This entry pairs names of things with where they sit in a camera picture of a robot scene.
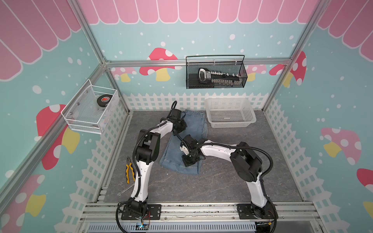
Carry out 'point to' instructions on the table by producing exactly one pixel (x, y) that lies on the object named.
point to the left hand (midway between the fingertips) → (185, 128)
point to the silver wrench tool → (119, 194)
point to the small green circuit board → (139, 226)
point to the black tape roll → (103, 100)
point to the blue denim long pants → (171, 156)
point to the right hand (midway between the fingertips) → (184, 164)
